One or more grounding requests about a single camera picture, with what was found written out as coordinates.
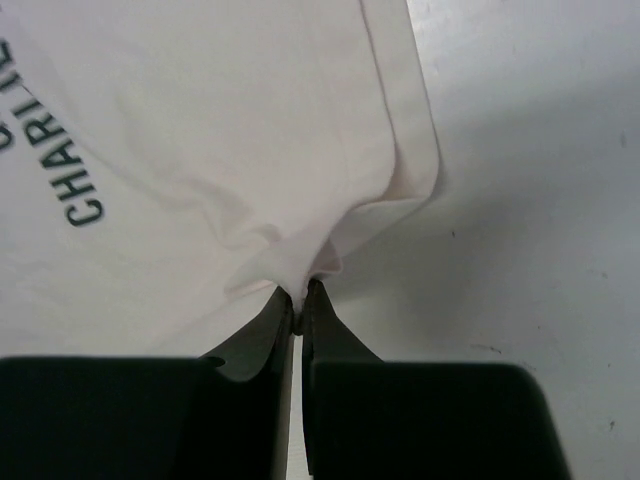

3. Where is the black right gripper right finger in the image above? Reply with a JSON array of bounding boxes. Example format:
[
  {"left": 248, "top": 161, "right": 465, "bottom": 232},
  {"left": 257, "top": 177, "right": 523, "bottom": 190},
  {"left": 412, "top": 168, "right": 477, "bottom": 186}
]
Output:
[{"left": 301, "top": 280, "right": 570, "bottom": 479}]

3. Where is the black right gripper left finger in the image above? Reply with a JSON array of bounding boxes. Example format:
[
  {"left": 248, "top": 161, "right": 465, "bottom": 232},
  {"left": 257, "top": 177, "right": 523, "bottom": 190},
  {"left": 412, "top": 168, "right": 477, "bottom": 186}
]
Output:
[{"left": 1, "top": 289, "right": 293, "bottom": 479}]

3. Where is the white and green t-shirt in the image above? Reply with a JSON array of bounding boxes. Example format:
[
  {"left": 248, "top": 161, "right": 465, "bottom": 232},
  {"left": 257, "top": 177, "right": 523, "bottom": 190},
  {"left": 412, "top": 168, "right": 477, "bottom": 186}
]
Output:
[{"left": 1, "top": 1, "right": 439, "bottom": 356}]

